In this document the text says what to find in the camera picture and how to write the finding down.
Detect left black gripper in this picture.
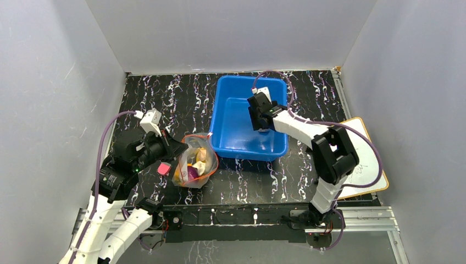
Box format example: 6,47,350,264
134,128,189,171

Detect clear zip top bag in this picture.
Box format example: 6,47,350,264
175,133,219,189

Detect orange bell pepper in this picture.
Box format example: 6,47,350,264
172,164,185,186

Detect purple onion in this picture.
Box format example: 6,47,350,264
187,166,202,180

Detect white mushroom piece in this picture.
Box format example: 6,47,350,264
192,161,209,176

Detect blue plastic bin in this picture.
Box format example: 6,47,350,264
209,75,289,162

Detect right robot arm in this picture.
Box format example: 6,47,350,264
247,87,359,228

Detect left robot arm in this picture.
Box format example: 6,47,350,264
60,129,188,263

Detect pink eraser block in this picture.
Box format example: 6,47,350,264
157,162,172,177

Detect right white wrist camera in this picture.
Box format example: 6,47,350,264
252,87,272,102

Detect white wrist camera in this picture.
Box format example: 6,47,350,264
252,87,272,102
134,109,162,137

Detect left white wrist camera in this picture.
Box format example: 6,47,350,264
134,109,162,137

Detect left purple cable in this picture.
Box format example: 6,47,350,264
68,111,145,264

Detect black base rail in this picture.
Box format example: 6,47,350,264
127,198,347,245

